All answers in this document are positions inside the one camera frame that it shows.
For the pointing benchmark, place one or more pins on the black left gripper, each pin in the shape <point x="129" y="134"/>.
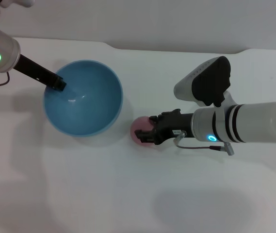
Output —
<point x="33" y="70"/>

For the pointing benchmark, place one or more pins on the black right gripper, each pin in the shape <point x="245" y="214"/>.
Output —
<point x="176" y="126"/>

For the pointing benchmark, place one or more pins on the pink peach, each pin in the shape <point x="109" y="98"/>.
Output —
<point x="140" y="123"/>

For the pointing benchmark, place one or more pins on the blue bowl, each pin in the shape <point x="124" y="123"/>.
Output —
<point x="91" y="109"/>

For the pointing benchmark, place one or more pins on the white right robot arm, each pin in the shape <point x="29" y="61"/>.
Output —
<point x="249" y="121"/>

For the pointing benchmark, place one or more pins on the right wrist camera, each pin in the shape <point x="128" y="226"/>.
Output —
<point x="205" y="82"/>

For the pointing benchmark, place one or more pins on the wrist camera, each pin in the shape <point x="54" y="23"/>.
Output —
<point x="27" y="2"/>
<point x="205" y="82"/>

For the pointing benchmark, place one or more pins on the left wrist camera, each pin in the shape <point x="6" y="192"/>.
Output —
<point x="27" y="2"/>

